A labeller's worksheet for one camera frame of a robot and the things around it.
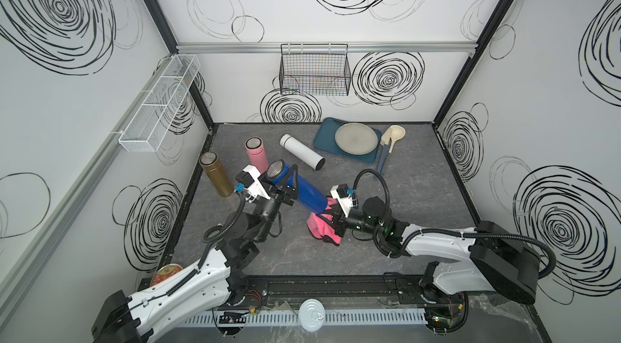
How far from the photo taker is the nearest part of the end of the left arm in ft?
1.88

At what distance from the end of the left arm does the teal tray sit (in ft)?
1.72

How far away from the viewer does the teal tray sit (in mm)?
1101

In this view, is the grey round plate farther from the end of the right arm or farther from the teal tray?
the end of the right arm
